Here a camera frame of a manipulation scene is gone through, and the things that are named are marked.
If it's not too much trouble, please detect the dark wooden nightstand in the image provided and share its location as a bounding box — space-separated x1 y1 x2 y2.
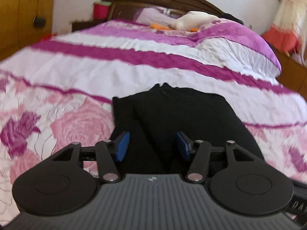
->
71 19 106 32

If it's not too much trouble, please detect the pink purple floral bedspread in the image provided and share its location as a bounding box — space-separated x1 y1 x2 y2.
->
1 20 306 225

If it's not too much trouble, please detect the white plush toy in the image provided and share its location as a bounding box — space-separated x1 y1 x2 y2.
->
168 11 219 31

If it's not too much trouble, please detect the red plastic bucket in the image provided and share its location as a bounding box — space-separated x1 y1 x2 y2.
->
93 2 111 20

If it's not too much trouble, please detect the small black bag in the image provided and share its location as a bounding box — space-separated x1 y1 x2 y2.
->
33 17 46 29

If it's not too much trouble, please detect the orange plush toy part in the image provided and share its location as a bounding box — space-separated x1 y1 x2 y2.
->
149 23 172 31

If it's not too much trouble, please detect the black knit cardigan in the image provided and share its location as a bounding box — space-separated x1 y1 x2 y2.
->
111 84 263 174

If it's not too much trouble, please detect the wooden side cabinet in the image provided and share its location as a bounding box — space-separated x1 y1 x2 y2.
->
269 44 306 100

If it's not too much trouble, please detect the red cloth on floor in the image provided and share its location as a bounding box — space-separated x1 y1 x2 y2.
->
40 34 57 42

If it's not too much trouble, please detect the lilac ruffled pillow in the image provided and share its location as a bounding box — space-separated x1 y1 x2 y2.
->
133 7 185 27

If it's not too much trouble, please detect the black garment behind pillows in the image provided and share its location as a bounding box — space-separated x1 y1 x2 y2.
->
220 13 244 25

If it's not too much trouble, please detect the dark wooden headboard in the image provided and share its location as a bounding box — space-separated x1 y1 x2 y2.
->
102 0 225 21

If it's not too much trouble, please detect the folded purple white quilt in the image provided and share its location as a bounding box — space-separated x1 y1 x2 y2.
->
189 20 282 79

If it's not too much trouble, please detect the wooden wardrobe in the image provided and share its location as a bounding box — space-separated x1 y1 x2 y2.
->
1 0 54 60

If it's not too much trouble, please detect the white and coral curtain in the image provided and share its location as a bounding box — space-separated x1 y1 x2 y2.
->
262 0 306 66

